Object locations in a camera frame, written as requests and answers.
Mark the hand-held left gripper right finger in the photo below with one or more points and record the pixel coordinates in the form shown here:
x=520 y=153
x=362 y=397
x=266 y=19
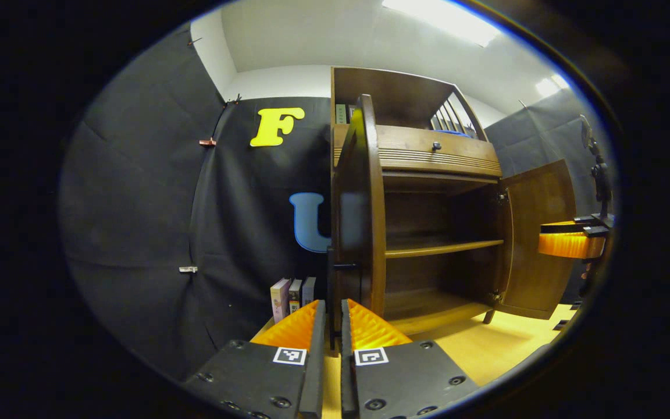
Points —
x=346 y=372

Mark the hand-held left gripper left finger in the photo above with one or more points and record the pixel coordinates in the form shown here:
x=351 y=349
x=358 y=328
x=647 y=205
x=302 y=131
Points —
x=313 y=372

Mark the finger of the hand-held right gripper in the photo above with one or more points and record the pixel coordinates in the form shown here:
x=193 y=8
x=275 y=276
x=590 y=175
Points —
x=588 y=220
x=567 y=244

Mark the wooden cabinet door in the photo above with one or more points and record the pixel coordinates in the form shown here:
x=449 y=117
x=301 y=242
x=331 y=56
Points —
x=364 y=233
x=535 y=285

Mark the wooden double-door shoe cabinet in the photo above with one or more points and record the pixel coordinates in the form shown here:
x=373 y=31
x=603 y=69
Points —
x=405 y=93

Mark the metal door hinge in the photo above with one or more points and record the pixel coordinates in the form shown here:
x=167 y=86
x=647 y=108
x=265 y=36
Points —
x=496 y=297
x=501 y=196

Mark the wooden cabinet leg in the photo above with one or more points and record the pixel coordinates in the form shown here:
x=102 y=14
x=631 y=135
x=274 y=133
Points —
x=488 y=317

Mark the wooden cabinet drawer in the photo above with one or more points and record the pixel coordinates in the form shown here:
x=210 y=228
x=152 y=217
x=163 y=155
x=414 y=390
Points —
x=416 y=145

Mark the dark patterned book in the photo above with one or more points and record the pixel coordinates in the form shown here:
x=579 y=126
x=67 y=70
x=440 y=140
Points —
x=295 y=297

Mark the pink book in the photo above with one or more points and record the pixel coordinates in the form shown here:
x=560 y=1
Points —
x=280 y=299

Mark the pale blue book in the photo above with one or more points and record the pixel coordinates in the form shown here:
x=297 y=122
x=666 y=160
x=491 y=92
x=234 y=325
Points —
x=309 y=291

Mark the small ceiling light panel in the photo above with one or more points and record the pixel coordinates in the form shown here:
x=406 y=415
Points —
x=551 y=86

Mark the wooden inner shelf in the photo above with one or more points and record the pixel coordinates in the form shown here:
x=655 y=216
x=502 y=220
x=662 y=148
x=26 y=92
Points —
x=439 y=248

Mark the blue cloth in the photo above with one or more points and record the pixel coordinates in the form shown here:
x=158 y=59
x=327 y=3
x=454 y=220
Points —
x=454 y=133

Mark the silver clip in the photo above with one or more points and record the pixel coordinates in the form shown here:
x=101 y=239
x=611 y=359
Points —
x=188 y=269

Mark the large ceiling light panel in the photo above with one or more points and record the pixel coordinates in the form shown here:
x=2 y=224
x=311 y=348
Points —
x=445 y=20

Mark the grey book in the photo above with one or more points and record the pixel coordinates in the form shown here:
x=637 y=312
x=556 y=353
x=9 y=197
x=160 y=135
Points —
x=350 y=113

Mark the red clip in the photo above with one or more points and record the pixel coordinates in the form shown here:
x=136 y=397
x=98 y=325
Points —
x=207 y=142

